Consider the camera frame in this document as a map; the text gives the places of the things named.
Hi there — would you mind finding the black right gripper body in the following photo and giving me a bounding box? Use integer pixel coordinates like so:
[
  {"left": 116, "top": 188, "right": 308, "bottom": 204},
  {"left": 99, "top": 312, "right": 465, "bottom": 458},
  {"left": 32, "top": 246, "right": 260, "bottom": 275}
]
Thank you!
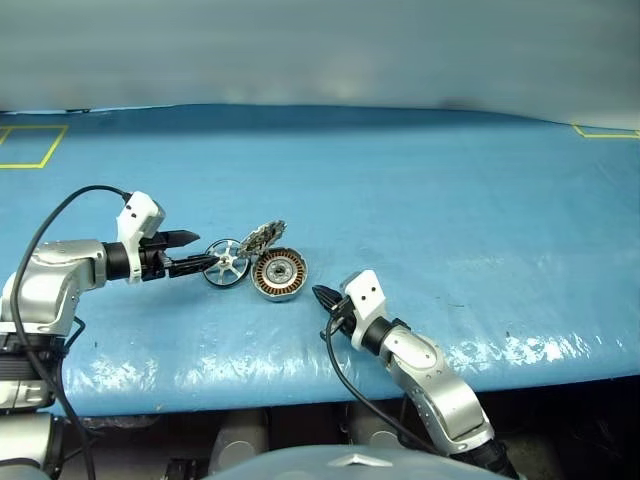
[{"left": 327, "top": 295, "right": 358, "bottom": 338}]

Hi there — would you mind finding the grey round cylinder under table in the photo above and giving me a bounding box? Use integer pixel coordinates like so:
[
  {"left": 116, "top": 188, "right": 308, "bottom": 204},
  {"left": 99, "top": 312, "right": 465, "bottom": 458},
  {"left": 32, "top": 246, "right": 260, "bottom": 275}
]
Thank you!
[
  {"left": 209, "top": 409, "right": 269, "bottom": 466},
  {"left": 347, "top": 404, "right": 401, "bottom": 446}
]

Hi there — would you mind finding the small silver gear part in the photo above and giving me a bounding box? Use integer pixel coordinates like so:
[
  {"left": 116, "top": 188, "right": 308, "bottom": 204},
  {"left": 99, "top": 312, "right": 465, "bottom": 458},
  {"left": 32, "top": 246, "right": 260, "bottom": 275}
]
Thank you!
[{"left": 238, "top": 218, "right": 287, "bottom": 259}]

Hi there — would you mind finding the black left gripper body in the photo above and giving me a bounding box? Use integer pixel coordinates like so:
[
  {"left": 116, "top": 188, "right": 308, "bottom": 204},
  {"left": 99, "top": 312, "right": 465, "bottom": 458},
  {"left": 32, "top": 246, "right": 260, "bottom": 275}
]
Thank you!
[{"left": 137, "top": 232, "right": 174, "bottom": 281}]

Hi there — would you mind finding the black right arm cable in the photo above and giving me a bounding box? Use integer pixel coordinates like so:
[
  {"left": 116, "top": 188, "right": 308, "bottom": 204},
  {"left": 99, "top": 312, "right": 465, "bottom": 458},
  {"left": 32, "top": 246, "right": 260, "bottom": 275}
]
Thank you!
[{"left": 324, "top": 314, "right": 456, "bottom": 457}]

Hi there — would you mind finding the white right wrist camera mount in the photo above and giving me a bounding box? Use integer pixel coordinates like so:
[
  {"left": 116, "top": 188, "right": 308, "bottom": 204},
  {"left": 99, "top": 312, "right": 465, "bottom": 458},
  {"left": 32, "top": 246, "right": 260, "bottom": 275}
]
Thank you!
[{"left": 339, "top": 269, "right": 389, "bottom": 351}]

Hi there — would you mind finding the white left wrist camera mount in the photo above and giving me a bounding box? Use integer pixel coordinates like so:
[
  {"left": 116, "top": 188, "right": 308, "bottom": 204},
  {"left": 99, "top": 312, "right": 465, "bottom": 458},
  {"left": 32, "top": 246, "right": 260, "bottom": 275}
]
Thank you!
[{"left": 115, "top": 191, "right": 166, "bottom": 285}]

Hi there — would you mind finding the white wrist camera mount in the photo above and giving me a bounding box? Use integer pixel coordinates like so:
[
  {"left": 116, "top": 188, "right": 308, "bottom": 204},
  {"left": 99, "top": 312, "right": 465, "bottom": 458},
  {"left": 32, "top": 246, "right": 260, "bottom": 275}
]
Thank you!
[
  {"left": 339, "top": 269, "right": 389, "bottom": 351},
  {"left": 115, "top": 191, "right": 166, "bottom": 285}
]

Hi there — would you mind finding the black rimmed silver spoked rotor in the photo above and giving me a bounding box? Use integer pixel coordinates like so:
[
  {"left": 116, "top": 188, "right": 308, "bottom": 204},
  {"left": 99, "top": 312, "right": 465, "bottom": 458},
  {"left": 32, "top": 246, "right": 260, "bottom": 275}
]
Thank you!
[{"left": 203, "top": 238, "right": 251, "bottom": 288}]

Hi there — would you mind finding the silver round motor stator housing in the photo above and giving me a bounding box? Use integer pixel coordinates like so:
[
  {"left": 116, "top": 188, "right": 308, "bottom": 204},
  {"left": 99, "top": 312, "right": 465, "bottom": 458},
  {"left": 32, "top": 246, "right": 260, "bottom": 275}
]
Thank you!
[{"left": 250, "top": 245, "right": 310, "bottom": 304}]

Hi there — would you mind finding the grey rounded cover with emblem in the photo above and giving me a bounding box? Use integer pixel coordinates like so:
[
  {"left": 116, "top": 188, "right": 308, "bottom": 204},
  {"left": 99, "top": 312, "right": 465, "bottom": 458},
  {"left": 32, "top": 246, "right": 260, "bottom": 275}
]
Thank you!
[{"left": 204, "top": 442, "right": 516, "bottom": 480}]

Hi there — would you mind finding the small yellow tape outline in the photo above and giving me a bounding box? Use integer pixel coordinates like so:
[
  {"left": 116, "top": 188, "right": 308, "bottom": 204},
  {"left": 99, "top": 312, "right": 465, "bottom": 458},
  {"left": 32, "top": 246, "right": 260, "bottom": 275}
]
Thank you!
[{"left": 572, "top": 123, "right": 640, "bottom": 140}]

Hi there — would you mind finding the blue plastic table cover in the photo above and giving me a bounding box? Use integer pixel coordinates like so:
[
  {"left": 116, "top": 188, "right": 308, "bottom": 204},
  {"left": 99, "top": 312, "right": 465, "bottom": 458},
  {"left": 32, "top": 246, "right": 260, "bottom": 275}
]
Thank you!
[{"left": 0, "top": 103, "right": 640, "bottom": 417}]

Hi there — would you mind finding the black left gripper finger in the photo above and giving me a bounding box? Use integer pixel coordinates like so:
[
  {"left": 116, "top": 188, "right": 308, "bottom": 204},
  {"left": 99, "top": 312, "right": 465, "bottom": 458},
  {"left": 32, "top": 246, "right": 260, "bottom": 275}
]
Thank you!
[
  {"left": 158, "top": 228, "right": 202, "bottom": 249},
  {"left": 167, "top": 253, "right": 218, "bottom": 279}
]

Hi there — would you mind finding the large yellow tape rectangle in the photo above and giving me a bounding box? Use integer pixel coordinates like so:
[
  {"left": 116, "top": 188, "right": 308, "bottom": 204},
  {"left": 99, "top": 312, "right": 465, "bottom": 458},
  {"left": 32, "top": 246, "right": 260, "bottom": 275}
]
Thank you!
[{"left": 0, "top": 124, "right": 70, "bottom": 170}]

